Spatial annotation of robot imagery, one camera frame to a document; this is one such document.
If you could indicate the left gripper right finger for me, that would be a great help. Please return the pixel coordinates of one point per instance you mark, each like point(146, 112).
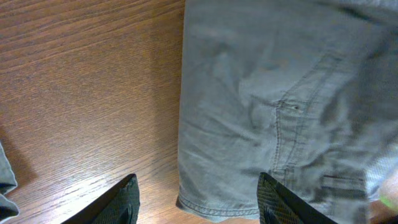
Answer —
point(278, 205)

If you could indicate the folded khaki shorts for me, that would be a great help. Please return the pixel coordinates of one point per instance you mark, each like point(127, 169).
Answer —
point(9, 209)

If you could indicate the grey shorts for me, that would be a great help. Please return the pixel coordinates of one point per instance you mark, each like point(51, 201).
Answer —
point(305, 91)

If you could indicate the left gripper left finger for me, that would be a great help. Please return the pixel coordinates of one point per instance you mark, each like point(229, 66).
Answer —
point(118, 205)

